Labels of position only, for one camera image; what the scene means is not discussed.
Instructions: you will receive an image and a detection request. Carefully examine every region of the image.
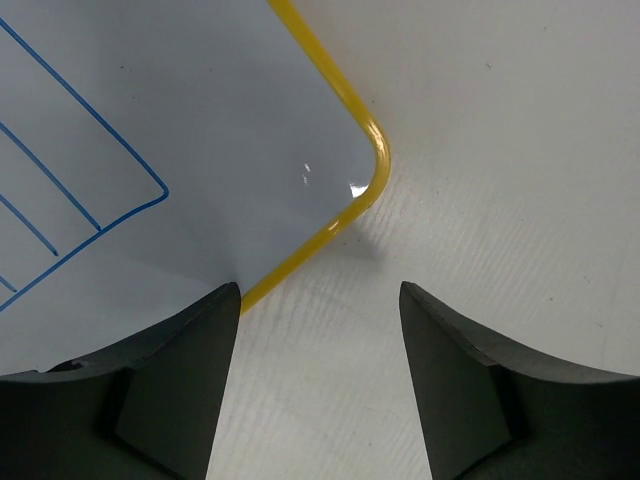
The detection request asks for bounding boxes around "yellow-framed small whiteboard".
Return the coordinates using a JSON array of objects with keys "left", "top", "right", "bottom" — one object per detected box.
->
[{"left": 1, "top": 1, "right": 390, "bottom": 374}]

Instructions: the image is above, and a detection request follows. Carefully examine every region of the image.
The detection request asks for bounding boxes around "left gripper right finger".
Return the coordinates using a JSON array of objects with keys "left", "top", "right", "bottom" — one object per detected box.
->
[{"left": 399, "top": 282, "right": 639, "bottom": 479}]

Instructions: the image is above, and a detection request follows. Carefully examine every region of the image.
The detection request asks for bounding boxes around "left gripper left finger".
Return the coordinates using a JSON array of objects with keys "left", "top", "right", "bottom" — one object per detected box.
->
[{"left": 1, "top": 283, "right": 241, "bottom": 479}]

